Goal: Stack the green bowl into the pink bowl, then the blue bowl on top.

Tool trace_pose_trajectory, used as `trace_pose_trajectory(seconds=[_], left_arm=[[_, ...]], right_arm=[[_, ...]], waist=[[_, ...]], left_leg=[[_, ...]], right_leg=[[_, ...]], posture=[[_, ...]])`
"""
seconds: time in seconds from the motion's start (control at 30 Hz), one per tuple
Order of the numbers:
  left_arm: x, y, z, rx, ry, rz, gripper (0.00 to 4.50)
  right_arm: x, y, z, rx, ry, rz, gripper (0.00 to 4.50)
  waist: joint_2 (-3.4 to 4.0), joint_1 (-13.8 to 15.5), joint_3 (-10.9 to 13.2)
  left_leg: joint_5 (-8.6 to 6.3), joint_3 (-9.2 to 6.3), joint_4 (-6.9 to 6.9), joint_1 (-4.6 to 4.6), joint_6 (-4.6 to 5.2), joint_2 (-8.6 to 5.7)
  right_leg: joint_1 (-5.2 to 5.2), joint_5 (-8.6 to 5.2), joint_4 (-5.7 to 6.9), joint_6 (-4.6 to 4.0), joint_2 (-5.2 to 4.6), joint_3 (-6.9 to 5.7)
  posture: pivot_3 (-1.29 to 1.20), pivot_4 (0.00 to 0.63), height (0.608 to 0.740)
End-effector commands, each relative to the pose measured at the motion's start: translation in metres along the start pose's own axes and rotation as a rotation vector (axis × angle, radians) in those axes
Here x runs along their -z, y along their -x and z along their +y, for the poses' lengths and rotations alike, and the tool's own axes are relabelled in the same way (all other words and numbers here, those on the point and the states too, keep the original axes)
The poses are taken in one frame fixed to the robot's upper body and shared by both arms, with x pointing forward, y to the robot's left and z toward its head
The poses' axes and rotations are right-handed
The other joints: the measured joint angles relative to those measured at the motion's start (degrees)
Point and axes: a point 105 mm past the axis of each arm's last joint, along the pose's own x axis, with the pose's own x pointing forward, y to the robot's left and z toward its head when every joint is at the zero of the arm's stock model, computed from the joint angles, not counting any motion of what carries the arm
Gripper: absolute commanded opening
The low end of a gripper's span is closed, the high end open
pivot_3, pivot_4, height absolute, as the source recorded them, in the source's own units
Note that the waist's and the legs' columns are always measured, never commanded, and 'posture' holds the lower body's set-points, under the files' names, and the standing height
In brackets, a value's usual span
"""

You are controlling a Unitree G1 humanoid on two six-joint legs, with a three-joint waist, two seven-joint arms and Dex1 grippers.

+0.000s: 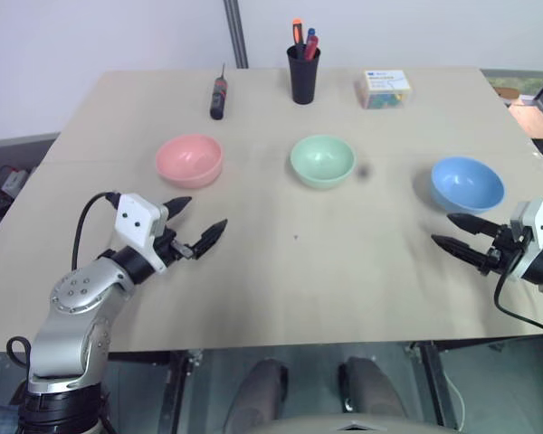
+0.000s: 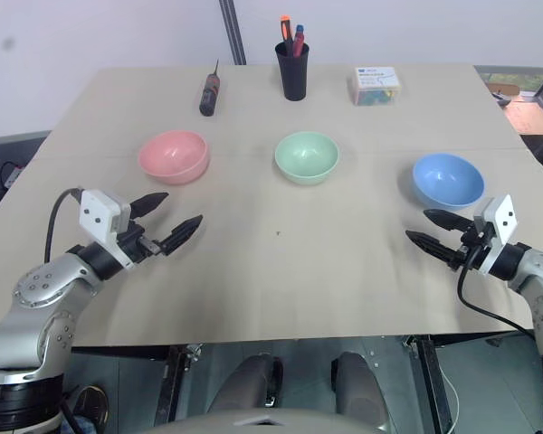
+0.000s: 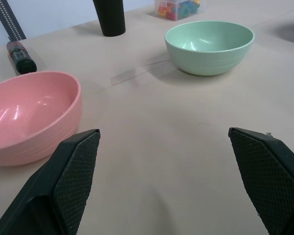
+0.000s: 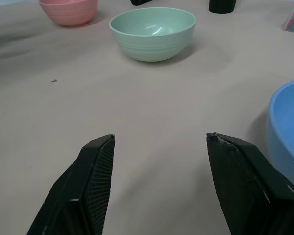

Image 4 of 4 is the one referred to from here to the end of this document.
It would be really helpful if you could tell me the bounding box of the green plastic bowl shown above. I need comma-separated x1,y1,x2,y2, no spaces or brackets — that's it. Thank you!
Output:
109,7,196,62

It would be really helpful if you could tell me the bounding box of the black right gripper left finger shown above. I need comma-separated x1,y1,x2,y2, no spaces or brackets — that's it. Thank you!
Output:
26,134,116,235

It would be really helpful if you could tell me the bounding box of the black cylindrical object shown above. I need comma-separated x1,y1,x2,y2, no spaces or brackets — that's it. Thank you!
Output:
208,0,237,14

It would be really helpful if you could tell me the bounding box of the blue plastic bowl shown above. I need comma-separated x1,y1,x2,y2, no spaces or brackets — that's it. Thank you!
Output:
265,78,294,194

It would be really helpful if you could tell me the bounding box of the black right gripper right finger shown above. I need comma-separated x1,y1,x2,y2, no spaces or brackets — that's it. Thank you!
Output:
206,132,294,235

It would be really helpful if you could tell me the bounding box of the red plastic bowl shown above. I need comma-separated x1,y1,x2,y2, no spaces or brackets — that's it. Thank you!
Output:
38,0,98,27

